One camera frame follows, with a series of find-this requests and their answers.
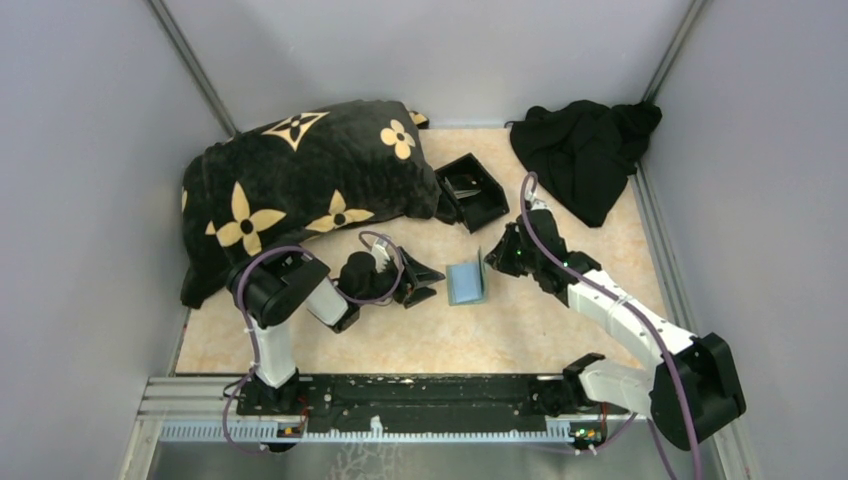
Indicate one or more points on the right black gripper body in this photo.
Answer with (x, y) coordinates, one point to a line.
(512, 258)

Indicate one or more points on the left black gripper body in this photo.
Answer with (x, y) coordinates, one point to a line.
(408, 282)

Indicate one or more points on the green leather card holder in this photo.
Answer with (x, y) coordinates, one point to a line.
(467, 282)

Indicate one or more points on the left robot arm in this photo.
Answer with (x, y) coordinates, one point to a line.
(269, 290)

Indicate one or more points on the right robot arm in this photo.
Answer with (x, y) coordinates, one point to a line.
(686, 384)

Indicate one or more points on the black plastic card tray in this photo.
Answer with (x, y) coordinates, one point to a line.
(470, 194)

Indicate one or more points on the black crumpled cloth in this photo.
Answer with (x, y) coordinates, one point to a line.
(584, 153)

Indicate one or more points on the black floral patterned blanket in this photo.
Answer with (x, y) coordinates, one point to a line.
(329, 168)

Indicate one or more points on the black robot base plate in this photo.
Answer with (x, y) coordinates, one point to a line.
(419, 404)

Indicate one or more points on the aluminium front frame rail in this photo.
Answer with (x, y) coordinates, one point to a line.
(205, 406)

